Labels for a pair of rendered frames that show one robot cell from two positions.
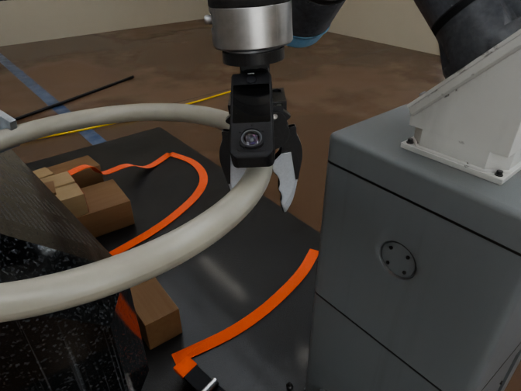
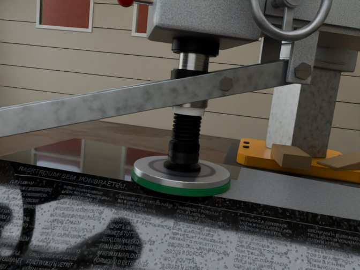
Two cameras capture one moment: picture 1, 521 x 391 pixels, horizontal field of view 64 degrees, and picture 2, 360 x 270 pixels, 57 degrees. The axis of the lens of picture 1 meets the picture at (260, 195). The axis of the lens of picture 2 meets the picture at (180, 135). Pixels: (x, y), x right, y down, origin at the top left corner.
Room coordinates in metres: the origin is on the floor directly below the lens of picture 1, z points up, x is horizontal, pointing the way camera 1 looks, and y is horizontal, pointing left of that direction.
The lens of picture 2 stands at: (1.32, 0.33, 1.04)
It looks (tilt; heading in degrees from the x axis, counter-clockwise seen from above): 9 degrees down; 140
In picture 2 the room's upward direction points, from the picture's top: 6 degrees clockwise
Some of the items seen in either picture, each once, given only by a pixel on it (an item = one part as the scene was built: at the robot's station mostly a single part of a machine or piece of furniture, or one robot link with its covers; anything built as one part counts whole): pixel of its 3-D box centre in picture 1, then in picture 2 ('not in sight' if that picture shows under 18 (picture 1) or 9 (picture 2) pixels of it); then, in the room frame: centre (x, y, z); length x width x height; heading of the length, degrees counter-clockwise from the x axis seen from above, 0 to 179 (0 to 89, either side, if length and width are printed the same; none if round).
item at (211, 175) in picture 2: not in sight; (181, 170); (0.78, 0.79, 0.84); 0.21 x 0.21 x 0.01
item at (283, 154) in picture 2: not in sight; (289, 156); (0.64, 1.44, 0.81); 0.20 x 0.10 x 0.05; 137
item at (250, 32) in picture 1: (248, 27); not in sight; (0.49, 0.01, 1.09); 0.10 x 0.09 x 0.05; 91
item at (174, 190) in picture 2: not in sight; (181, 171); (0.78, 0.79, 0.84); 0.22 x 0.22 x 0.04
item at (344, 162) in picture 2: not in sight; (345, 160); (0.76, 1.64, 0.80); 0.20 x 0.10 x 0.05; 76
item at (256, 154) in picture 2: not in sight; (293, 155); (0.52, 1.66, 0.76); 0.49 x 0.49 x 0.05; 39
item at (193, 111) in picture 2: not in sight; (188, 105); (0.78, 0.79, 0.99); 0.07 x 0.07 x 0.04
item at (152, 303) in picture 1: (146, 302); not in sight; (1.03, 0.40, 0.07); 0.30 x 0.12 x 0.12; 37
